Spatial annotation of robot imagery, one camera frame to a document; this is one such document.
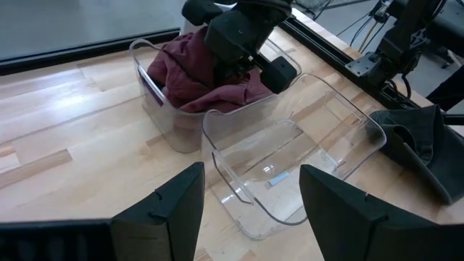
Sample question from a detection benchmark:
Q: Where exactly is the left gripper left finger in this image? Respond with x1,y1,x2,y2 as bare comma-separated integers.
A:
0,162,206,261

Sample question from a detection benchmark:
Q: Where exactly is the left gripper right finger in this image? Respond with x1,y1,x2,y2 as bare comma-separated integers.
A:
299,165,464,261

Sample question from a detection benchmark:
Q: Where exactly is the dark grey cap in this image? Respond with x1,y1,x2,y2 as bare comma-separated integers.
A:
368,104,464,206

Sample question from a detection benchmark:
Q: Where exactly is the clear plastic bin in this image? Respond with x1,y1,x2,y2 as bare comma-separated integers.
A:
128,38,302,154
201,72,388,241

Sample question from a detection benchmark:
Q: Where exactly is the black table edge rail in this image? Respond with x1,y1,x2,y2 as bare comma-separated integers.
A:
278,16,421,110
0,28,181,76

